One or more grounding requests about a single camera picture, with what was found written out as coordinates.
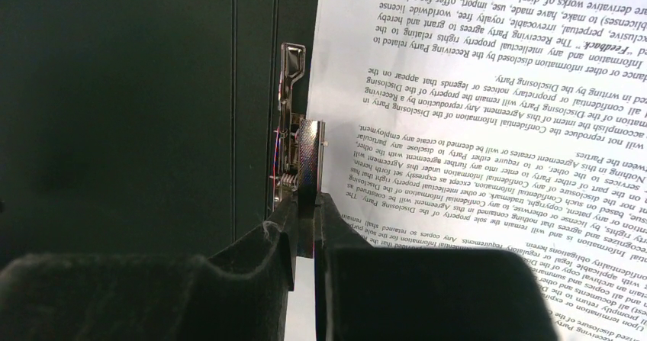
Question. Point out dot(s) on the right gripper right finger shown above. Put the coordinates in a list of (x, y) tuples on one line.
[(385, 293)]

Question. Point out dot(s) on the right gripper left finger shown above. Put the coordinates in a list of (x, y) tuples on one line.
[(240, 293)]

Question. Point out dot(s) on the silver folder lever clip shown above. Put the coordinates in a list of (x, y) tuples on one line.
[(299, 142)]

